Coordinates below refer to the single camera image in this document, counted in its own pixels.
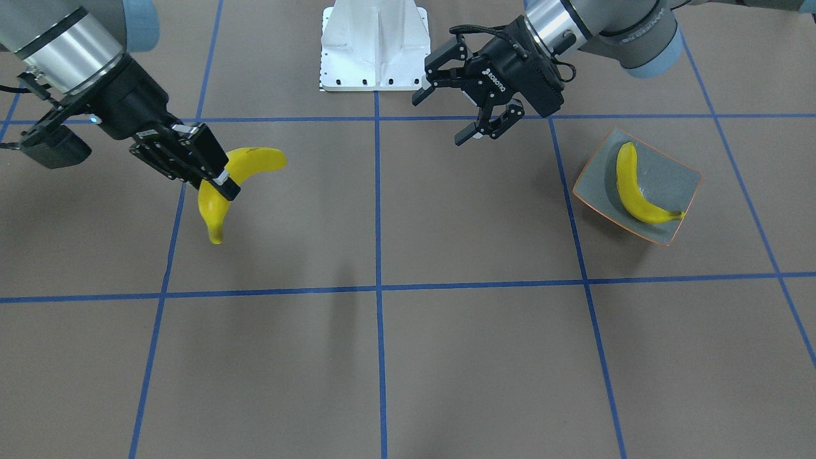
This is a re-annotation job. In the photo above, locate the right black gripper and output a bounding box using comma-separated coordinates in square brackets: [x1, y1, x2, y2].
[61, 54, 241, 201]

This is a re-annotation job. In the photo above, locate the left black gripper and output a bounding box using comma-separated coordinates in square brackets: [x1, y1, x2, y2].
[411, 17, 564, 146]

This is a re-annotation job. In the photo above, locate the yellow banana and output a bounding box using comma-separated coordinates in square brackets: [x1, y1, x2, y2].
[197, 147, 288, 245]
[615, 142, 686, 224]

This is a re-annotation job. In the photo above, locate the yellow banana top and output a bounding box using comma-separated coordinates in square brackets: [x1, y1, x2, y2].
[615, 142, 686, 224]

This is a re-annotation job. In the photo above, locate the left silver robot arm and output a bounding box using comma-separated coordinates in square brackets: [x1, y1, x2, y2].
[411, 1, 692, 145]

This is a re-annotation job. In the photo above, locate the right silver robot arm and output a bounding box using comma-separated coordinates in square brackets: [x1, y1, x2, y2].
[1, 1, 241, 201]

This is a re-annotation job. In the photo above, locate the grey square plate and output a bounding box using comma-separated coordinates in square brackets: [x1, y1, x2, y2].
[573, 128, 702, 246]

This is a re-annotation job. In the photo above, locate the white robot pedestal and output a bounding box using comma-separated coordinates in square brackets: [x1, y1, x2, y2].
[319, 1, 431, 91]

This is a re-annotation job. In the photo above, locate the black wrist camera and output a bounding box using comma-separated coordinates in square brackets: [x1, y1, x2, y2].
[18, 123, 92, 170]

